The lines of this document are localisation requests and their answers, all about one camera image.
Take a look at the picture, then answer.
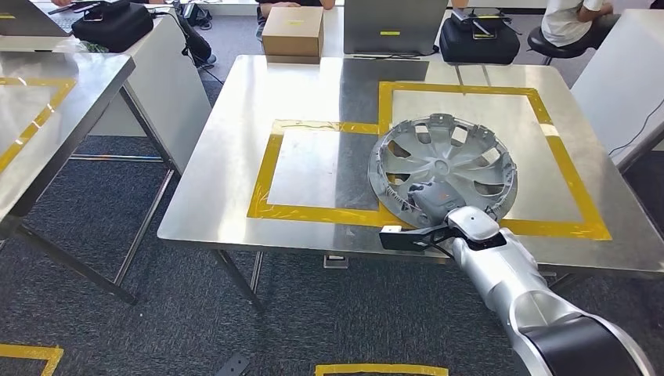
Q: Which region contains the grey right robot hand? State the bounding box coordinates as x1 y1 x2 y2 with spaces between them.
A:
406 181 468 222

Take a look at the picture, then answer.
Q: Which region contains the silver plastic wheel cover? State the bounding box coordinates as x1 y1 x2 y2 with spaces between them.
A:
366 113 518 230

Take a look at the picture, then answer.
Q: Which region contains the yellow tabletop tape rectangle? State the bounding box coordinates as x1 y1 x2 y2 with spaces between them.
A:
247 120 395 230
0 76 78 175
377 81 613 241

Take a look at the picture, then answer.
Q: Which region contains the black carry bag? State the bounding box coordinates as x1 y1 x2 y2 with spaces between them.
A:
71 1 155 53
439 7 521 65

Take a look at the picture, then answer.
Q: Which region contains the yellow floor tape square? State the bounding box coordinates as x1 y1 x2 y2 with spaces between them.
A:
315 363 449 376
0 343 65 376

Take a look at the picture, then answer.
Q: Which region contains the grey laptop yellow sticker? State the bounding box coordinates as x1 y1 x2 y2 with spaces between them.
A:
0 0 74 38
343 0 449 57

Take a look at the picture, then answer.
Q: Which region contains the black round stool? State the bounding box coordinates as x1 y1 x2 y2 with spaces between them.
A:
527 26 590 66

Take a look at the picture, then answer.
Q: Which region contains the stainless steel table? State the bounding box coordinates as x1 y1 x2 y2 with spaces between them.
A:
157 54 664 313
0 50 180 306

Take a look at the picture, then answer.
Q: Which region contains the white desk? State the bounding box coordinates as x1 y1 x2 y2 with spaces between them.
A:
207 0 551 59

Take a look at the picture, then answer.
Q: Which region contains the brown cardboard box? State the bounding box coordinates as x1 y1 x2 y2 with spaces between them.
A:
262 5 325 64

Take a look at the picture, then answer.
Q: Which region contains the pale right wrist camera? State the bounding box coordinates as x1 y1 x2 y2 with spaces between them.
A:
446 205 502 242

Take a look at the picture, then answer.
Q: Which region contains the black right camera bracket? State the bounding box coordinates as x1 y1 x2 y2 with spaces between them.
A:
378 224 460 254

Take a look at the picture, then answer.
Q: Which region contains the black camera bracket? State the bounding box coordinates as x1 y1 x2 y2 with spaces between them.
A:
378 224 460 254
215 352 251 376

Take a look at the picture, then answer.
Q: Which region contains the black desk cable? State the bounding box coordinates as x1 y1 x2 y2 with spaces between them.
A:
608 101 664 157

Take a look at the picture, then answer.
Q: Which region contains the black left camera bracket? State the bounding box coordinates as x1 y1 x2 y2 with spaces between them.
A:
215 352 251 376

